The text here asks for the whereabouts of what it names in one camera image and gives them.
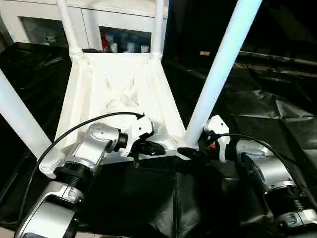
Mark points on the white plastic table top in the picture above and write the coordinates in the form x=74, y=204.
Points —
x=111, y=74

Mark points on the white plastic table leg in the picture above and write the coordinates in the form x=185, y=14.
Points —
x=19, y=111
x=69, y=27
x=223, y=62
x=158, y=27

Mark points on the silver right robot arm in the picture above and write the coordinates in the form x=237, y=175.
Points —
x=267, y=168

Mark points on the black mat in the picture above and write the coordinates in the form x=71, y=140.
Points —
x=260, y=104

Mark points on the small tan label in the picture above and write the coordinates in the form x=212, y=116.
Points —
x=205, y=53

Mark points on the dark metal pole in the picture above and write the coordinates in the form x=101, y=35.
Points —
x=277, y=59

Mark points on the red bottle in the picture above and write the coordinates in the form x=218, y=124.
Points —
x=105, y=41

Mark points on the white glass-door cabinet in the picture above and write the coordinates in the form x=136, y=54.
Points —
x=119, y=17

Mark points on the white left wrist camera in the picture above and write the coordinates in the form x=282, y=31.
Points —
x=141, y=127

